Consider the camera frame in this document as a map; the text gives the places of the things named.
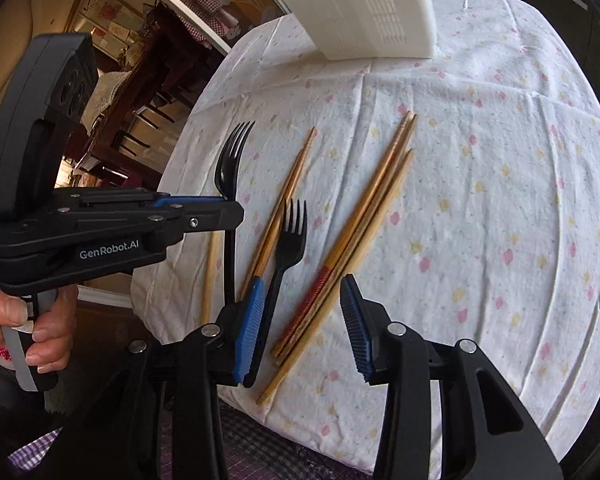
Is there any dark dining chair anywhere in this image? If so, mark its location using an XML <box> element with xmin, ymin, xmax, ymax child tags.
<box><xmin>112</xmin><ymin>110</ymin><xmax>156</xmax><ymax>156</ymax></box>
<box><xmin>145</xmin><ymin>80</ymin><xmax>191</xmax><ymax>123</ymax></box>

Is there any person's left hand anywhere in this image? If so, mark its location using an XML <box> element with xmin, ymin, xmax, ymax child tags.
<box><xmin>0</xmin><ymin>280</ymin><xmax>76</xmax><ymax>373</ymax></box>

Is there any black plastic fork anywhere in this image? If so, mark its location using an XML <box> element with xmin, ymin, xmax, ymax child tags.
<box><xmin>214</xmin><ymin>121</ymin><xmax>256</xmax><ymax>308</ymax></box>
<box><xmin>242</xmin><ymin>199</ymin><xmax>308</xmax><ymax>388</ymax></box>

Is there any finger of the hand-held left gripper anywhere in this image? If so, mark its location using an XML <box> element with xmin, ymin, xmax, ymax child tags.
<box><xmin>55</xmin><ymin>188</ymin><xmax>231</xmax><ymax>212</ymax></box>
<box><xmin>144</xmin><ymin>202</ymin><xmax>245</xmax><ymax>249</ymax></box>

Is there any purple checked cloth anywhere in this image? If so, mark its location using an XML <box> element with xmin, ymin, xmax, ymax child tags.
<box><xmin>7</xmin><ymin>405</ymin><xmax>381</xmax><ymax>480</ymax></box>

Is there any white lace food cover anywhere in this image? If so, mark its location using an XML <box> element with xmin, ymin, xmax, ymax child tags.
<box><xmin>87</xmin><ymin>70</ymin><xmax>131</xmax><ymax>121</ymax></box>

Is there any framed wall poster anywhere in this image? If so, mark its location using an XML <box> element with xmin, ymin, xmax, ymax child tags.
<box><xmin>65</xmin><ymin>0</ymin><xmax>146</xmax><ymax>61</ymax></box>

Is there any brown wooden chopstick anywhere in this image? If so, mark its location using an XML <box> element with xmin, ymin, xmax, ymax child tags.
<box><xmin>236</xmin><ymin>127</ymin><xmax>317</xmax><ymax>301</ymax></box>
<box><xmin>252</xmin><ymin>199</ymin><xmax>288</xmax><ymax>281</ymax></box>
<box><xmin>255</xmin><ymin>148</ymin><xmax>415</xmax><ymax>407</ymax></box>

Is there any dark wooden dining table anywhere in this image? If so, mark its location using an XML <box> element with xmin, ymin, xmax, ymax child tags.
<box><xmin>55</xmin><ymin>10</ymin><xmax>221</xmax><ymax>186</ymax></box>

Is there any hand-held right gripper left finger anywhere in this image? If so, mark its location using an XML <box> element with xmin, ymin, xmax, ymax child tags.
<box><xmin>77</xmin><ymin>276</ymin><xmax>268</xmax><ymax>480</ymax></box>

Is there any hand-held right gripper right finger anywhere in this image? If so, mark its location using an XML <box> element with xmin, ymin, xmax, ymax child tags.
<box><xmin>339</xmin><ymin>274</ymin><xmax>566</xmax><ymax>480</ymax></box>

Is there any pale wooden chopstick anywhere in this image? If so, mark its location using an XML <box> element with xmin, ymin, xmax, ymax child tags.
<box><xmin>200</xmin><ymin>230</ymin><xmax>223</xmax><ymax>326</ymax></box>

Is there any red checked apron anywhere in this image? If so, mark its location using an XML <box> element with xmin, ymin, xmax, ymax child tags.
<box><xmin>167</xmin><ymin>0</ymin><xmax>231</xmax><ymax>48</ymax></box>

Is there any white floral tablecloth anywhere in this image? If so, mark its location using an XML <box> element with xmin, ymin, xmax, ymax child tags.
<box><xmin>130</xmin><ymin>0</ymin><xmax>600</xmax><ymax>478</ymax></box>

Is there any white plastic utensil holder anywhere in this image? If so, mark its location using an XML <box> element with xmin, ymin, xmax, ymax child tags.
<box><xmin>250</xmin><ymin>0</ymin><xmax>436</xmax><ymax>61</ymax></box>

